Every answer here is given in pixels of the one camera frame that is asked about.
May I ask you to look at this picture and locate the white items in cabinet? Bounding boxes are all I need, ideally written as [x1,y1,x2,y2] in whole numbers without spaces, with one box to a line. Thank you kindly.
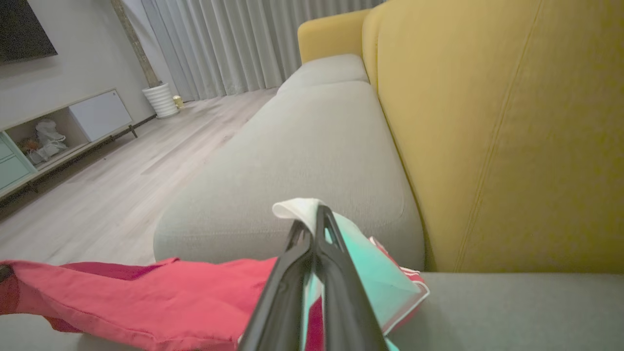
[27,118,69,165]

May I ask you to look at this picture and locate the white ribbed plant pot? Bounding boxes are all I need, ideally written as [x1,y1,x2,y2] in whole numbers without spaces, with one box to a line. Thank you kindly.
[142,82,180,119]

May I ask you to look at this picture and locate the red and white jersey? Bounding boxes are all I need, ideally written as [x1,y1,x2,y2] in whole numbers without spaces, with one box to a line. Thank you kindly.
[0,197,430,351]

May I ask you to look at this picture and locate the small grey sofa seat cushion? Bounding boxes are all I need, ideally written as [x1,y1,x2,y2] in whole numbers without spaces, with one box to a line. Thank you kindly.
[277,53,370,96]

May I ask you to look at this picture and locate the yellow sofa backrest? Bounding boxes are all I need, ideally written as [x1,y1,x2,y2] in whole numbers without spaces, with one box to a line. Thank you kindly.
[362,0,624,273]

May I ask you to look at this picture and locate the brown plant trunk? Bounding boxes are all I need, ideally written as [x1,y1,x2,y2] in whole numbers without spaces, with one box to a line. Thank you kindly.
[111,0,162,89]

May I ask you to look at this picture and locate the light grey pleated curtain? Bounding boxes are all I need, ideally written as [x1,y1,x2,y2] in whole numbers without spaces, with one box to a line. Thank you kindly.
[141,0,386,102]

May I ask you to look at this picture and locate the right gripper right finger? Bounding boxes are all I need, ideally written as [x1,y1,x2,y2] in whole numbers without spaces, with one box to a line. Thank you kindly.
[313,205,389,351]

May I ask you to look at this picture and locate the large grey sofa seat cushion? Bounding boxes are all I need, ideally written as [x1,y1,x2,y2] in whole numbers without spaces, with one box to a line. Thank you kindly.
[0,271,624,351]

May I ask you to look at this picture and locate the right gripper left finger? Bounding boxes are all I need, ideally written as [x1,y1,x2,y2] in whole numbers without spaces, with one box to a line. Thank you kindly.
[237,219,315,351]

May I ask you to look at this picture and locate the low white television cabinet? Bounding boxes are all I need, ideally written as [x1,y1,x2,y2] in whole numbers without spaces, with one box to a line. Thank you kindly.
[0,88,139,208]

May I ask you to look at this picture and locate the black wall television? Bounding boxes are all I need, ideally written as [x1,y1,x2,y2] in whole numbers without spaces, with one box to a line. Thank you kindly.
[0,0,58,64]

